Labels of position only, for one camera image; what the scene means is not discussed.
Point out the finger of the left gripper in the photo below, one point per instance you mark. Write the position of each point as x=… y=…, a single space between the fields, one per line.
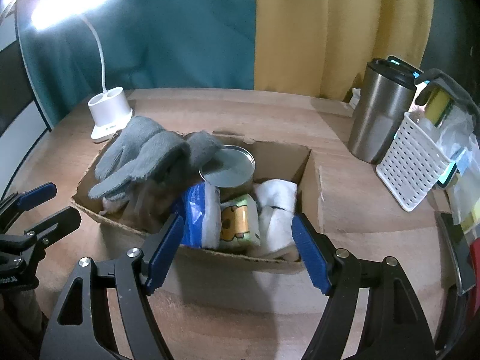
x=53 y=228
x=17 y=203

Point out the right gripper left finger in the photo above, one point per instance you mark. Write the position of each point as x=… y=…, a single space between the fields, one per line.
x=80 y=326

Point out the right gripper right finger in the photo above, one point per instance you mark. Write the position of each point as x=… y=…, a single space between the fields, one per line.
x=395 y=326

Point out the blue tissue pack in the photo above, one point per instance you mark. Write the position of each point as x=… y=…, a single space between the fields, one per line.
x=200 y=207

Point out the cartoon tissue pack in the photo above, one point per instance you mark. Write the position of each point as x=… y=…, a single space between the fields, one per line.
x=239 y=224

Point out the gray fuzzy gloves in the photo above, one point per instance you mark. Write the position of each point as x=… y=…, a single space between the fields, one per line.
x=145 y=151

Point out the metal tin can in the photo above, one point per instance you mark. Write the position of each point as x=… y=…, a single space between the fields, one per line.
x=230 y=170

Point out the white socks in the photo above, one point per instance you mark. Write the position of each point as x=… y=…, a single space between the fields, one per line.
x=276 y=200

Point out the clear bag of snacks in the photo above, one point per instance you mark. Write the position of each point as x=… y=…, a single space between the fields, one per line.
x=142 y=208

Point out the red booklet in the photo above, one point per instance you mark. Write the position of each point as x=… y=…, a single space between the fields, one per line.
x=474 y=293

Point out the white perforated plastic basket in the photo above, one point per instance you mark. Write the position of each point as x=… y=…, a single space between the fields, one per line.
x=412 y=165

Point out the brown cardboard box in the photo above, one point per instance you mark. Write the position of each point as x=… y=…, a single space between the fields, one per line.
x=274 y=160

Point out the clear plastic bag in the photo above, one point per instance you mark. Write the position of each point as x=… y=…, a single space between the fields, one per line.
x=457 y=141

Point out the white desk lamp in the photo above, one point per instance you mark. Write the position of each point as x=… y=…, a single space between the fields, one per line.
x=109 y=109

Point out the teal curtain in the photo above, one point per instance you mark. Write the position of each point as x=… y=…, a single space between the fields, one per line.
x=138 y=44

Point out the yellow green sponge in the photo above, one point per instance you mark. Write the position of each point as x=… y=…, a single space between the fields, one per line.
x=437 y=105

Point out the stainless steel tumbler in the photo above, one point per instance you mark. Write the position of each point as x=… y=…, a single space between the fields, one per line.
x=387 y=92

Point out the gray cloth on basket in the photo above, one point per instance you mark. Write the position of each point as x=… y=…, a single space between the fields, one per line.
x=438 y=79

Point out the yellow curtain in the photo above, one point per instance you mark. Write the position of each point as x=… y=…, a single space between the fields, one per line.
x=320 y=48

